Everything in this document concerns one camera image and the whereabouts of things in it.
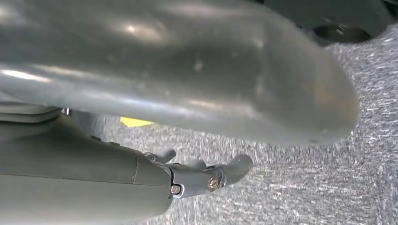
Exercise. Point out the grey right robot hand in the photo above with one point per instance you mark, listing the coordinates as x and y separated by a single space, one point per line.
155 62

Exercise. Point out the yellow floor tape outline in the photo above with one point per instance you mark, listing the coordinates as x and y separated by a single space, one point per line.
133 122

